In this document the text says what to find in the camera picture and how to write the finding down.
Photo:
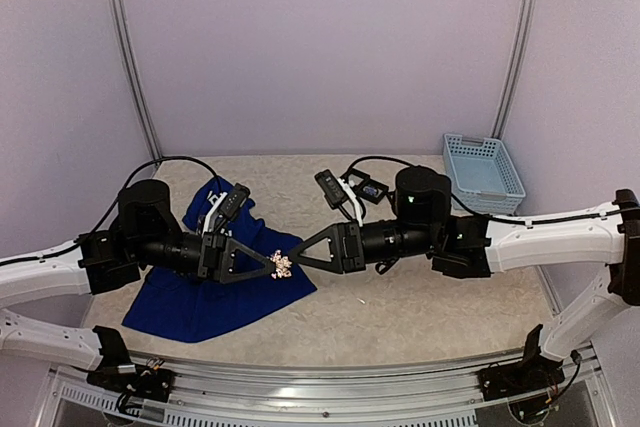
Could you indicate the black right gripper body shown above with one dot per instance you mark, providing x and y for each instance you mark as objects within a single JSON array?
[{"x": 410, "y": 241}]

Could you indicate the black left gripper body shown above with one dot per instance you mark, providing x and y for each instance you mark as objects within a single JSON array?
[{"x": 207, "y": 264}]

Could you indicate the white snowflake brooch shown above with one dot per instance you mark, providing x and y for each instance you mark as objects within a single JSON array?
[{"x": 283, "y": 266}]

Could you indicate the blue printed t-shirt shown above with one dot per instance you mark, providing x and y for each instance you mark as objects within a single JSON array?
[{"x": 182, "y": 309}]

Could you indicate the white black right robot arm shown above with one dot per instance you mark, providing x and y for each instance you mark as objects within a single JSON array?
[{"x": 480, "y": 245}]

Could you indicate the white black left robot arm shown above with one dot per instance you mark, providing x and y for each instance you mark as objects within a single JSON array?
[{"x": 144, "y": 233}]

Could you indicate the light blue plastic basket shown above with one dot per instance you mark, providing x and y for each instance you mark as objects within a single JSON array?
[{"x": 482, "y": 174}]

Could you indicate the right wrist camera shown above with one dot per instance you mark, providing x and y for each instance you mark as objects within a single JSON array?
[{"x": 339, "y": 195}]

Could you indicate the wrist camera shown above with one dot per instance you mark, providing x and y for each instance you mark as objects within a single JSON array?
[
  {"x": 224, "y": 209},
  {"x": 339, "y": 195}
]

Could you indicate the black square frame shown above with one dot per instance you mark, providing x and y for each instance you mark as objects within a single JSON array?
[
  {"x": 382, "y": 188},
  {"x": 356, "y": 178}
]

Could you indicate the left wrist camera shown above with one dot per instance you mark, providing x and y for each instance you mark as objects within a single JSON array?
[{"x": 224, "y": 209}]

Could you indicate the aluminium front rail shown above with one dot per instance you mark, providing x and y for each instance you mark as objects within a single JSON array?
[{"x": 444, "y": 393}]

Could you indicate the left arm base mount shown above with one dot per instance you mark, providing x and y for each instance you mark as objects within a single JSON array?
[{"x": 151, "y": 380}]

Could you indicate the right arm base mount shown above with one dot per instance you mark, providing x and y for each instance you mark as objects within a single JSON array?
[{"x": 532, "y": 372}]

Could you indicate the aluminium corner post right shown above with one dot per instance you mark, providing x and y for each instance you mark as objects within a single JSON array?
[{"x": 514, "y": 67}]

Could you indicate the aluminium corner post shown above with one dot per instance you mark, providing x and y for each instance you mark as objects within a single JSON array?
[
  {"x": 132, "y": 74},
  {"x": 514, "y": 67}
]

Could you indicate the aluminium corner post left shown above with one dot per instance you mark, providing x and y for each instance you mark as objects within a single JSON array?
[{"x": 132, "y": 74}]

